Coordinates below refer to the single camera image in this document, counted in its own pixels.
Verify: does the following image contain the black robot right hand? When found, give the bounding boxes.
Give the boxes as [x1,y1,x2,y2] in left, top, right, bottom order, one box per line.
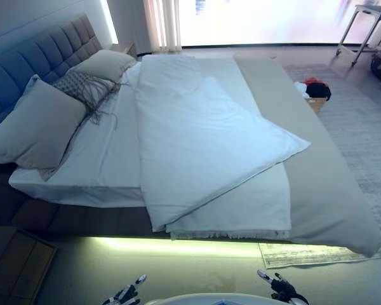
[257,269,309,305]

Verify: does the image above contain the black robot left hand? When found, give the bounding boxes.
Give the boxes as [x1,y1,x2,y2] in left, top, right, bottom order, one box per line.
[102,274,147,305]

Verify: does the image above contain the white fringed blanket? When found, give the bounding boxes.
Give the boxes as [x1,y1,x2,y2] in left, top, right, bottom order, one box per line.
[164,165,293,241]

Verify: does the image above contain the white duvet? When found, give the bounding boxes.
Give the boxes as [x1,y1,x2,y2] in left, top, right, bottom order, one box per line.
[135,54,312,233]

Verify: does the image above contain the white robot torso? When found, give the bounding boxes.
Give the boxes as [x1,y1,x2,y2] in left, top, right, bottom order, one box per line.
[142,292,276,305]

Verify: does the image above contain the dark brown nightstand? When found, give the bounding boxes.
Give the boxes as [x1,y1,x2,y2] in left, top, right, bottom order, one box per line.
[0,226,58,305]

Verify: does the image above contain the beige bedspread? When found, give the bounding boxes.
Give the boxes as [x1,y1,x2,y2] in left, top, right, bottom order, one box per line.
[233,52,381,258]

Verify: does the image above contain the white mattress sheet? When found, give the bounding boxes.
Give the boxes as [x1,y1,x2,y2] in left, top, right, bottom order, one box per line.
[8,54,258,209]

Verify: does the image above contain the light grey rug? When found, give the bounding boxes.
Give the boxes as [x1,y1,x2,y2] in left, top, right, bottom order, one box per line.
[258,63,381,269]

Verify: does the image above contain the small wooden box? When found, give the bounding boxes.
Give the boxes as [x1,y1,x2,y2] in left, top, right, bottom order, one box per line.
[304,97,328,114]

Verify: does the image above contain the large beige pillow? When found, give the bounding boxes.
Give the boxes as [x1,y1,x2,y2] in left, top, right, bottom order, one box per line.
[0,74,88,171]
[70,49,137,83]

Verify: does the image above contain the black garment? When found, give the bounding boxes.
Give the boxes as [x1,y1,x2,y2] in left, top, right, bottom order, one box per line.
[305,83,333,102]

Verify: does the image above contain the white garment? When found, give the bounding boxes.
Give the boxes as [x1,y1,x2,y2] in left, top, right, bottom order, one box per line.
[293,81,311,99]

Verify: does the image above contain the grey fringed cushion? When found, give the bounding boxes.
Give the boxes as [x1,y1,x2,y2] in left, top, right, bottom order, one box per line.
[52,70,131,131]

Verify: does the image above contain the light wooden nightstand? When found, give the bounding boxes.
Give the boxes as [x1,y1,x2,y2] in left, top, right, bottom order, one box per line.
[109,43,137,60]

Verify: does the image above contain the grey tufted headboard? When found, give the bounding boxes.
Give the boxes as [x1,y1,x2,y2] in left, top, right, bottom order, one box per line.
[0,12,103,134]

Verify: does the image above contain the bright glass window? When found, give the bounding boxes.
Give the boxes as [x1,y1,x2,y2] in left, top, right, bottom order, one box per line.
[180,0,359,48]

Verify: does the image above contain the pale pink curtain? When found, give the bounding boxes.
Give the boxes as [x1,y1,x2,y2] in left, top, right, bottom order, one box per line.
[142,0,182,53]

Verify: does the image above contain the brown bed frame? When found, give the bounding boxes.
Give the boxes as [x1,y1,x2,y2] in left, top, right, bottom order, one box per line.
[0,161,293,245]

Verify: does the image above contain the metal frame cart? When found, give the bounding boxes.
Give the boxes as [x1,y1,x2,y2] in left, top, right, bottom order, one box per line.
[336,3,381,67]

